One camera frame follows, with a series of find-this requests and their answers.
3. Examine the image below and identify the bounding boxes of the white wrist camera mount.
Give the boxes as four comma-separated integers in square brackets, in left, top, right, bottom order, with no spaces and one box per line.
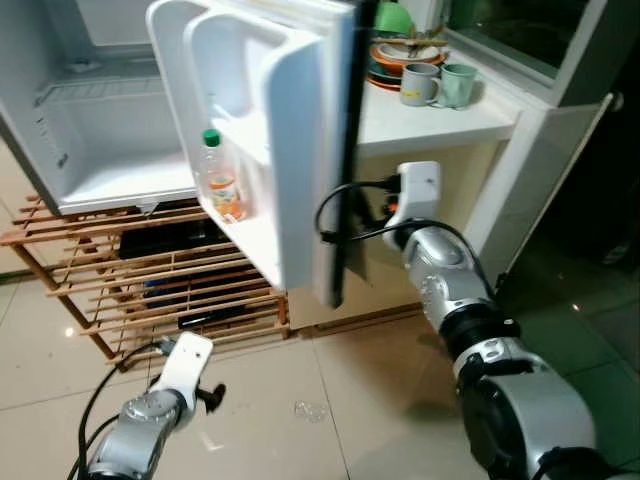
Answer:
[150,332,214,406]
[385,162,441,236]

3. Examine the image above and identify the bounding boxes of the white framed glass sliding door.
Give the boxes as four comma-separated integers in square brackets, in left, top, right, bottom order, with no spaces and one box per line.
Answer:
[440,0,640,480]

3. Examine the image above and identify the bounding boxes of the dark blue bottle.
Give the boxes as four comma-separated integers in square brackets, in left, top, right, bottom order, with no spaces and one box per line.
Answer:
[145,278,237,301]

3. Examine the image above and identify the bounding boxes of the white counter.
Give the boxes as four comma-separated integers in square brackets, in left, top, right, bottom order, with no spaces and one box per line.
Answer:
[355,45,613,306]

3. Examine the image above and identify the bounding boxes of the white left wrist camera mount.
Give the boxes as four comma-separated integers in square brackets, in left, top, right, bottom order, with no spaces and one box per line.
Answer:
[150,332,214,406]

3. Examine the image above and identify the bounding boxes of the green plastic bowl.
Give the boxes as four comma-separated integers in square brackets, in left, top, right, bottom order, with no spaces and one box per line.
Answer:
[375,0,414,37]

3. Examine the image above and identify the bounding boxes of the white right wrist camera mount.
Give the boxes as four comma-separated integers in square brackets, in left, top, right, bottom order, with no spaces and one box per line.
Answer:
[385,162,441,236]

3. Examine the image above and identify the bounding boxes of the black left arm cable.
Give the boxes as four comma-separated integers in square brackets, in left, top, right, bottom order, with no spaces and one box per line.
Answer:
[68,340,171,480]

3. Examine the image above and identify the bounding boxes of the pale green mug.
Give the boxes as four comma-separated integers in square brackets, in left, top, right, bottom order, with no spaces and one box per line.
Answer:
[440,62,481,109]

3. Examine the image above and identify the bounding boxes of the wooden slatted rack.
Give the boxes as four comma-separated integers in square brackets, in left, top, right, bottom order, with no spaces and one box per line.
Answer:
[0,195,291,363]

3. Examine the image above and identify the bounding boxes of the green capped drink bottle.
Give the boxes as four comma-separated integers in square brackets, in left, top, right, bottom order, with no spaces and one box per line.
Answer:
[198,128,246,223]

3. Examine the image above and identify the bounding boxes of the orange plate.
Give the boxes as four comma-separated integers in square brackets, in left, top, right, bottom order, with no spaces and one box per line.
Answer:
[365,55,441,81]

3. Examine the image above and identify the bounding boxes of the white container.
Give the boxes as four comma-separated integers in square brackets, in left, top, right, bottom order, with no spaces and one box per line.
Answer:
[415,0,447,31]

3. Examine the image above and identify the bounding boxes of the grey mug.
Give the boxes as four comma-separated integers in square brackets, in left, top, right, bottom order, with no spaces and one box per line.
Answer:
[400,62,442,108]

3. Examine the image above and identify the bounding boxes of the teal plate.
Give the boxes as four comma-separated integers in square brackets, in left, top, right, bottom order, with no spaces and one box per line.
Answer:
[365,65,406,92]

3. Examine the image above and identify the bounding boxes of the black bottle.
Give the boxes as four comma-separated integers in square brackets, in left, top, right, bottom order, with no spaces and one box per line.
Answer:
[178,310,251,331]

